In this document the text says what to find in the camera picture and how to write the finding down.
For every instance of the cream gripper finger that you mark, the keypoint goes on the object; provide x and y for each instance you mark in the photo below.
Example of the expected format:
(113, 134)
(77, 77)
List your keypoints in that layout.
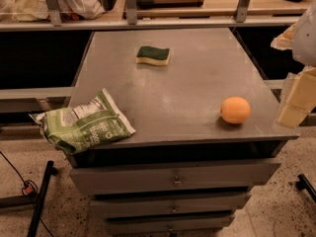
(298, 97)

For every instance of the green snack bag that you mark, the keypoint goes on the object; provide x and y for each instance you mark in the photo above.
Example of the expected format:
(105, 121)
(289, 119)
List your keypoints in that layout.
(75, 130)

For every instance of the black metal stand leg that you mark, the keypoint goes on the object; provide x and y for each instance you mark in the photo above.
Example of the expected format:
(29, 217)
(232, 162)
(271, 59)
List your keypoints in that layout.
(32, 195)

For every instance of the green and yellow sponge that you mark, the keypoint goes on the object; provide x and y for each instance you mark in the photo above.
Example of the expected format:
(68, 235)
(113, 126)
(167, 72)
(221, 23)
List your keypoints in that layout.
(153, 56)

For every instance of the white cloth pile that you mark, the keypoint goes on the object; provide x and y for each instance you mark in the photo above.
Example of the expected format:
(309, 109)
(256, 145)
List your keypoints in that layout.
(42, 10)

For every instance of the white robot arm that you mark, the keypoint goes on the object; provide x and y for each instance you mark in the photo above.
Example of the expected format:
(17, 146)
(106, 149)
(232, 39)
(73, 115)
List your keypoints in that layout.
(300, 38)

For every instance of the orange fruit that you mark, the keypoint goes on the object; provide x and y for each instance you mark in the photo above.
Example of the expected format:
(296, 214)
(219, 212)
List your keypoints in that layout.
(235, 110)

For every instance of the grey metal drawer cabinet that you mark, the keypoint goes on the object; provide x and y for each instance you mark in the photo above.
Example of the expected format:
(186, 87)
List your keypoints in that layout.
(185, 167)

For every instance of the black stand foot right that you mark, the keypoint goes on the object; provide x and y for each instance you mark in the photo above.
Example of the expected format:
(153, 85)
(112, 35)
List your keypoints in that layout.
(304, 184)

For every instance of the grey metal shelf rail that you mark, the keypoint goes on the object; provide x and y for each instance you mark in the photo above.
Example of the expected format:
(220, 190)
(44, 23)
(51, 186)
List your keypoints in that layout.
(213, 13)

